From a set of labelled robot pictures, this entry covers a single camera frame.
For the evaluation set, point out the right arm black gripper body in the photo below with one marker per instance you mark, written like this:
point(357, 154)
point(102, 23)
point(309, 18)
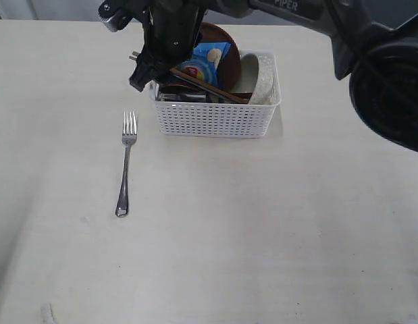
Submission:
point(171, 31)

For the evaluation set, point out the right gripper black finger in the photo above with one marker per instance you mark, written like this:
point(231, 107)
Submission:
point(164, 74)
point(142, 74)

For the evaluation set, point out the wooden chopstick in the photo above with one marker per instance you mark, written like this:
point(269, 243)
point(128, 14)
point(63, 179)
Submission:
point(233, 98)

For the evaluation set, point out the blue chips bag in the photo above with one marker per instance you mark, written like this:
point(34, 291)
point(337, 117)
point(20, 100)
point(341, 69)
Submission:
point(204, 62)

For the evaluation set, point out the silver metal fork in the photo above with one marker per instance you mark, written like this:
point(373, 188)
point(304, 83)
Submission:
point(129, 138)

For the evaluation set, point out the brown wooden plate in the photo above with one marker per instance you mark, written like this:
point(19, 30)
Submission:
point(229, 68)

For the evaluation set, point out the dark red wooden spoon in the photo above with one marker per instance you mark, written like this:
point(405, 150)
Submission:
point(178, 87)

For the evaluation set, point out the silver table knife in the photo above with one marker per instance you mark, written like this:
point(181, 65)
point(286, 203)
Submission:
point(204, 86)

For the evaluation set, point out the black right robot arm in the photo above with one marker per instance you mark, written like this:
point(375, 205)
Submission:
point(374, 44)

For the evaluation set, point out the stainless steel cup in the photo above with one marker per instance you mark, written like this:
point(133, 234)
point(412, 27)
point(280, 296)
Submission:
point(191, 97)

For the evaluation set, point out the white perforated plastic basket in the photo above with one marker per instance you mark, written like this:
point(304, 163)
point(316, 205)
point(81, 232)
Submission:
point(220, 120)

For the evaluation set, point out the speckled ceramic bowl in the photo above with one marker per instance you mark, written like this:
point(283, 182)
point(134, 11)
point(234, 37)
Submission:
point(256, 78)

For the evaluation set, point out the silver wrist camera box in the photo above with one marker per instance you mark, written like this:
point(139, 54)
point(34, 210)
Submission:
point(114, 14)

